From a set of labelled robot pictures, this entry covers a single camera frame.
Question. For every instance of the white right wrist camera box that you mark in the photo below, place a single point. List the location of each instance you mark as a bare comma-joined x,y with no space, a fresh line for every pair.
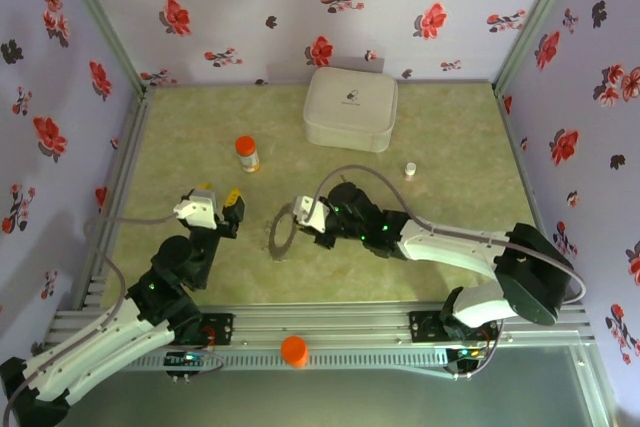
307,207

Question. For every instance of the aluminium table edge rail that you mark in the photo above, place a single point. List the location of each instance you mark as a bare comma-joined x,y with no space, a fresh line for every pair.
117,197
521,167

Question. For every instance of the orange round cap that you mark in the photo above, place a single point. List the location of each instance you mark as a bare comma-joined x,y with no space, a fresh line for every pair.
294,351

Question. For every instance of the wide aluminium base rail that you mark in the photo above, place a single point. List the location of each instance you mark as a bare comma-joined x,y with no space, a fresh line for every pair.
320,327

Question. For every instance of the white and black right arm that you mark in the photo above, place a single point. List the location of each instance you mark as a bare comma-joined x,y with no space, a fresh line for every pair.
450,249

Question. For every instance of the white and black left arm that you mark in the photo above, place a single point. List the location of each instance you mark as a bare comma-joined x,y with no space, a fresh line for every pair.
90,352

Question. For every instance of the small white bottle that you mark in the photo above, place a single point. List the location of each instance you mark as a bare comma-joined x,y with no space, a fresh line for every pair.
410,169

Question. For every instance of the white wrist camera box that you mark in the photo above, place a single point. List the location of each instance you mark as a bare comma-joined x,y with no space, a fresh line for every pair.
195,209
307,207

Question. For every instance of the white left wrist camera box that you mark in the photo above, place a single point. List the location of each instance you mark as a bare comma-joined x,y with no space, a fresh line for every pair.
195,209

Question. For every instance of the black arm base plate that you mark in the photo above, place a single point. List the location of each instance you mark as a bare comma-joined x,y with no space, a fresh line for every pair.
220,329
425,327

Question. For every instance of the small circuit board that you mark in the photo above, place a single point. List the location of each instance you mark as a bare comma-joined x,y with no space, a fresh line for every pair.
467,354
187,359

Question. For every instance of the orange capped pill bottle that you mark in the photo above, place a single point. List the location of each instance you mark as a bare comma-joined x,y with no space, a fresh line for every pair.
247,154

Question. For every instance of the white fabric zip pouch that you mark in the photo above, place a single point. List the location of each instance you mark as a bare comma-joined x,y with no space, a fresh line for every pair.
350,107

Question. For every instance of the aluminium frame post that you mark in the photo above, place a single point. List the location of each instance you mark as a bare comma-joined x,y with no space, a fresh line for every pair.
535,22
105,22

